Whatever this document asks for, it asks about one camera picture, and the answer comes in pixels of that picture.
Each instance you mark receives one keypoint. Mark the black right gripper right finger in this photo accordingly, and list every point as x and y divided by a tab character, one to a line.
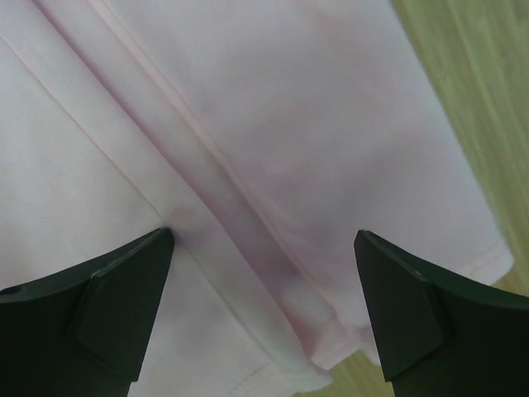
438	333

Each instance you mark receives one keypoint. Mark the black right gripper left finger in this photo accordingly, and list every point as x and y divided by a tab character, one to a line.
84	331

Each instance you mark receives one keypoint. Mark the pink t-shirt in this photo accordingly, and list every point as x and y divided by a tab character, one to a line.
265	135

